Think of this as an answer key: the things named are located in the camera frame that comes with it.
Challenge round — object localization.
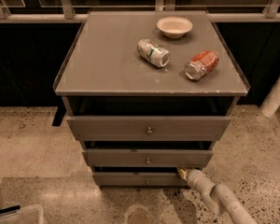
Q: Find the grey drawer cabinet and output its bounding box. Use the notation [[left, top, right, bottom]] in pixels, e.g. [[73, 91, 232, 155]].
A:
[[54, 11, 249, 177]]

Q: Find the metal railing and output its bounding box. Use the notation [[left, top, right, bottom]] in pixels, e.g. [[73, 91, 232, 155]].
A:
[[0, 0, 280, 22]]

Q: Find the orange soda can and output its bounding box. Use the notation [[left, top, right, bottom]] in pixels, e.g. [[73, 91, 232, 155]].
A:
[[185, 50, 219, 81]]

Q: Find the grey drawer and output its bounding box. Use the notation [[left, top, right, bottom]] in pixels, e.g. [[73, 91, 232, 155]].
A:
[[92, 172, 187, 187], [82, 149, 213, 167], [67, 116, 231, 141]]

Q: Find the grey bottom drawer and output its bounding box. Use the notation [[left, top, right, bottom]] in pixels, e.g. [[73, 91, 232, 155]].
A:
[[92, 172, 187, 187]]

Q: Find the grey middle drawer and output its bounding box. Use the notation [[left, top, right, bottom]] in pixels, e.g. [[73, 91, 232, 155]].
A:
[[82, 149, 213, 167]]

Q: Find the white paper bowl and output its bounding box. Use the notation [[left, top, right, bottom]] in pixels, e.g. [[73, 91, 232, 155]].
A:
[[157, 17, 193, 39]]

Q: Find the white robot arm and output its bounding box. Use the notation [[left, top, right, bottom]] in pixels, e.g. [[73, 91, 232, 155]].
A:
[[177, 167, 258, 224]]

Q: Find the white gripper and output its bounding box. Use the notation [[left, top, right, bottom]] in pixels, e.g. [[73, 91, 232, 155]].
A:
[[177, 168, 213, 191]]

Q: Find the clear plastic bin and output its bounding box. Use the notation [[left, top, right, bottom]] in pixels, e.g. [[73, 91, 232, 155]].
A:
[[0, 204, 48, 224]]

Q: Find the grey top drawer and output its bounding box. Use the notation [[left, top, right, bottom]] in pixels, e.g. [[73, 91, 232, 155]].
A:
[[67, 116, 231, 141]]

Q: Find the green and white can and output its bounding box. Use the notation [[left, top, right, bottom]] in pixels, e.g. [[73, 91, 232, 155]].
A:
[[137, 38, 170, 68]]

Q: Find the white pole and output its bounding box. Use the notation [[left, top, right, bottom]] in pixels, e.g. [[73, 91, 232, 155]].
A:
[[259, 76, 280, 118]]

